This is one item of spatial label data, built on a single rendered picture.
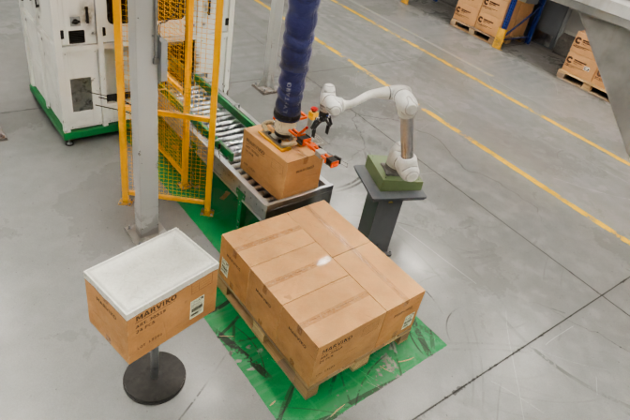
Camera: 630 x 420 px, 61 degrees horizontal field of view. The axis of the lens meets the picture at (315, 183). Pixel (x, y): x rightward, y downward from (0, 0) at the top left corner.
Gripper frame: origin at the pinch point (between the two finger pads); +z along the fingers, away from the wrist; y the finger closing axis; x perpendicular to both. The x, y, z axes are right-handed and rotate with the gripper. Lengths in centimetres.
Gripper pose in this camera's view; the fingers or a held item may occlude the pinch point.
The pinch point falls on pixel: (320, 134)
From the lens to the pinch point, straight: 413.1
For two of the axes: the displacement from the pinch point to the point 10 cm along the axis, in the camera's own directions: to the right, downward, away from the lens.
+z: -1.6, 8.1, 5.6
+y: -7.8, 2.5, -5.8
